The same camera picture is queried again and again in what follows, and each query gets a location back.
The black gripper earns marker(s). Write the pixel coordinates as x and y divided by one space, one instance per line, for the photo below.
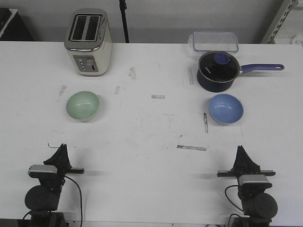
243 161
56 182

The green bowl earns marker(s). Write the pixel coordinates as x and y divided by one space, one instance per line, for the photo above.
83 106

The blue bowl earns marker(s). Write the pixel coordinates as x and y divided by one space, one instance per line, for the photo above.
225 109

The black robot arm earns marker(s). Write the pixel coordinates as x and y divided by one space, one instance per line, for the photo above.
258 207
43 200

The dark blue saucepan with lid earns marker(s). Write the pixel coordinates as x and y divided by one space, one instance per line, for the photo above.
217 70

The cream two-slot toaster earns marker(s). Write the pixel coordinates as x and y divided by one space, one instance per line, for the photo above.
88 41

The white slotted shelf upright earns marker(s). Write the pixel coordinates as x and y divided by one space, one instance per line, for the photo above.
279 18

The clear plastic food container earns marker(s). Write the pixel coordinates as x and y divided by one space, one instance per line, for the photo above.
203 41

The black tripod pole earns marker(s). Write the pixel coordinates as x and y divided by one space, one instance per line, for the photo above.
123 7

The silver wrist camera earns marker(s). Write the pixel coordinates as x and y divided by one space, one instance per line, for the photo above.
42 171
254 181

